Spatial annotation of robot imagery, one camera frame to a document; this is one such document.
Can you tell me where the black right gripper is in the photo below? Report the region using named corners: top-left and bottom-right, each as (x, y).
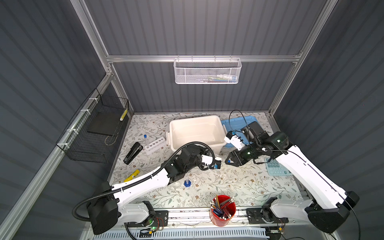
top-left (221, 141), bottom-right (259, 166)

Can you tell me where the white test tube rack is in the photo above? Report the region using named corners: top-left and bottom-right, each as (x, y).
top-left (144, 137), bottom-right (167, 155)

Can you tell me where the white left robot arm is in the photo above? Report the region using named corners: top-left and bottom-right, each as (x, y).
top-left (72, 142), bottom-right (222, 235)

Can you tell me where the teal calculator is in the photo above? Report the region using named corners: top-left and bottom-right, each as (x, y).
top-left (265, 157), bottom-right (293, 177)

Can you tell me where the blue bottle cap piece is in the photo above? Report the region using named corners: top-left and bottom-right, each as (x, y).
top-left (184, 180), bottom-right (192, 188)

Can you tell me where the blue plastic bin lid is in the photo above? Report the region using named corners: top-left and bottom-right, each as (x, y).
top-left (221, 116), bottom-right (258, 145)

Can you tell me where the white plastic storage bin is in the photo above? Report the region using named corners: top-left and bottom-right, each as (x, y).
top-left (166, 115), bottom-right (227, 155)

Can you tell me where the black stapler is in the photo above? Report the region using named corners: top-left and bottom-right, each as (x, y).
top-left (123, 142), bottom-right (143, 165)

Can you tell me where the red pencil cup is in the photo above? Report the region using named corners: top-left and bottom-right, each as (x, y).
top-left (209, 195), bottom-right (237, 227)

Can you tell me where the yellow marker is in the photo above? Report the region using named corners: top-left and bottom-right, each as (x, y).
top-left (124, 170), bottom-right (140, 183)

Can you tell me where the yellow item in basket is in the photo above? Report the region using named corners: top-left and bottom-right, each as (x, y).
top-left (120, 109), bottom-right (128, 121)

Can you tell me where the white wire wall basket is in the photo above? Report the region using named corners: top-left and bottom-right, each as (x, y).
top-left (173, 57), bottom-right (242, 85)

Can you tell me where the black wire side basket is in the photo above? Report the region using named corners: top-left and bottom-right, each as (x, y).
top-left (57, 89), bottom-right (130, 164)

